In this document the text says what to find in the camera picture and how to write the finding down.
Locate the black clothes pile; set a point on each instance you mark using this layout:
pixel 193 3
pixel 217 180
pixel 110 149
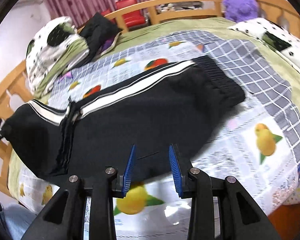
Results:
pixel 96 32

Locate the white dotted pillow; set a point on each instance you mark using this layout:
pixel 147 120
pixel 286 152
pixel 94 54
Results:
pixel 274 36

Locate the fruit print plastic mat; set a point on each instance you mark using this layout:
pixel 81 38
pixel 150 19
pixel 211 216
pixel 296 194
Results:
pixel 242 145

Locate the purple plush toy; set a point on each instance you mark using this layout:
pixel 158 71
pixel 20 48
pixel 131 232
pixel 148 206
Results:
pixel 240 10

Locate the black pants with white stripes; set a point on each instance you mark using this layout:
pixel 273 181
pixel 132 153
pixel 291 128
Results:
pixel 176 103

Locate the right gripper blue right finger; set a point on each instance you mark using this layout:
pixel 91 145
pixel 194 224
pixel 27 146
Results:
pixel 192 183

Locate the green bed blanket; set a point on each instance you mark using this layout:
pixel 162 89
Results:
pixel 270 79

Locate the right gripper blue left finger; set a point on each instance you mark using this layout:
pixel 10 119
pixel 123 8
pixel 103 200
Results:
pixel 110 184

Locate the folded white green quilt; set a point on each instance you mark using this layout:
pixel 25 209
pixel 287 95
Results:
pixel 54 50

